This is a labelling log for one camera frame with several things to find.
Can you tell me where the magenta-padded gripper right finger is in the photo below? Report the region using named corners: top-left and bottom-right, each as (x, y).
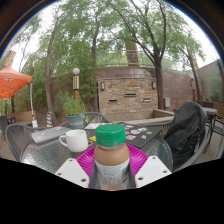
top-left (124, 143), bottom-right (173, 190)

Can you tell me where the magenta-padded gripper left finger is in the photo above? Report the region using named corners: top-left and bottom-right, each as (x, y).
top-left (54, 144), bottom-right (98, 190)

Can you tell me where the green-capped brown drink bottle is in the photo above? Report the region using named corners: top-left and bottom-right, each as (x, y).
top-left (93, 123), bottom-right (131, 191)

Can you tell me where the white ceramic mug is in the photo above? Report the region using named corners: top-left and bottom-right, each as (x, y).
top-left (58, 129), bottom-right (90, 153)

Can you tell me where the black laptop with stickers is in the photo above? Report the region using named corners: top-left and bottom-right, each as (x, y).
top-left (116, 122), bottom-right (163, 149)

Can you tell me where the silver laptop with stickers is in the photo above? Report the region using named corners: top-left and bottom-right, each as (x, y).
top-left (30, 125), bottom-right (73, 144)

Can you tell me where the green plant in blue pot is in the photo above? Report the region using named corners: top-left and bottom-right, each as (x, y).
top-left (61, 94), bottom-right (87, 130)

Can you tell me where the blue-yellow striped cone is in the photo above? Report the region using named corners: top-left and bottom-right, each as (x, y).
top-left (45, 111), bottom-right (54, 128)

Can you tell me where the slim grey-trunked tree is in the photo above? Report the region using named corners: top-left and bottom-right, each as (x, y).
top-left (19, 0), bottom-right (101, 127)

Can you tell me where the dark forked-trunk tree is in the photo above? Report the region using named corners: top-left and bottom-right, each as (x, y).
top-left (106, 0), bottom-right (208, 102)

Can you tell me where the orange canopy tent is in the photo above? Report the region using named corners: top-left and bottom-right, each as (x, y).
top-left (0, 64), bottom-right (39, 129)

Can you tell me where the globe-topped lamp post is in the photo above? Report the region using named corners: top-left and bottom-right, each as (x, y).
top-left (72, 67), bottom-right (81, 102)

